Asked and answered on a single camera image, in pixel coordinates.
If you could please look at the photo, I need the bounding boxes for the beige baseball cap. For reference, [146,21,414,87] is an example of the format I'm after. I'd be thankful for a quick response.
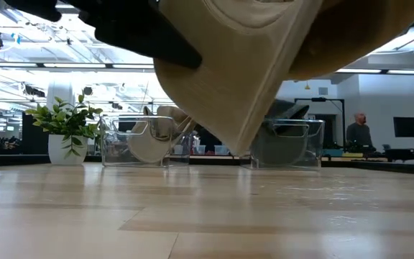
[152,0,414,156]

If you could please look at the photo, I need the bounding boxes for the black frame stand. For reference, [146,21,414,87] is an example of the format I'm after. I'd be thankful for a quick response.
[294,96,346,149]

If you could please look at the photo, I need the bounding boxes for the black monitor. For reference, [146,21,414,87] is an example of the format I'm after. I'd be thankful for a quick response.
[392,116,414,139]

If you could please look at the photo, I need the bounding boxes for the black cabinet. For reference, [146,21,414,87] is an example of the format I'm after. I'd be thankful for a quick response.
[22,112,50,155]

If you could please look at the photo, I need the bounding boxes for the clear plastic bin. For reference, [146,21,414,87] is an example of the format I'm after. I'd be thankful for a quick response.
[239,118,326,171]
[98,114,194,168]

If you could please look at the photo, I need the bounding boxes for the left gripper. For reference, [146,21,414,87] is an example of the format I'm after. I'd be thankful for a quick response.
[4,0,203,70]

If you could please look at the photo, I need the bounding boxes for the beige cloths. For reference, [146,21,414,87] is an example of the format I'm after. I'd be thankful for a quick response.
[126,105,198,165]

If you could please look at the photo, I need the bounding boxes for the green plant in white pot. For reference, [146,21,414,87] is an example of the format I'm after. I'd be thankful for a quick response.
[24,94,104,166]

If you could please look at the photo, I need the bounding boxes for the black table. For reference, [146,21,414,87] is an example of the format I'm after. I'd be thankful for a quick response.
[385,147,414,165]

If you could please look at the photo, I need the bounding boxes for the ceiling light fixture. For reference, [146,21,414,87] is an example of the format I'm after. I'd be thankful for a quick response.
[370,25,414,55]

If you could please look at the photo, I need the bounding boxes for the teal storage bin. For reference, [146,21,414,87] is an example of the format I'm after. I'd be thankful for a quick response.
[322,148,344,158]

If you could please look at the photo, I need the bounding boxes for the person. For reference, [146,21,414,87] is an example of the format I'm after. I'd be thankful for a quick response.
[346,112,377,153]

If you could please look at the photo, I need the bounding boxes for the black table frame rail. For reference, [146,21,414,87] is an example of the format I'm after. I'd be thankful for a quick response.
[0,153,414,177]

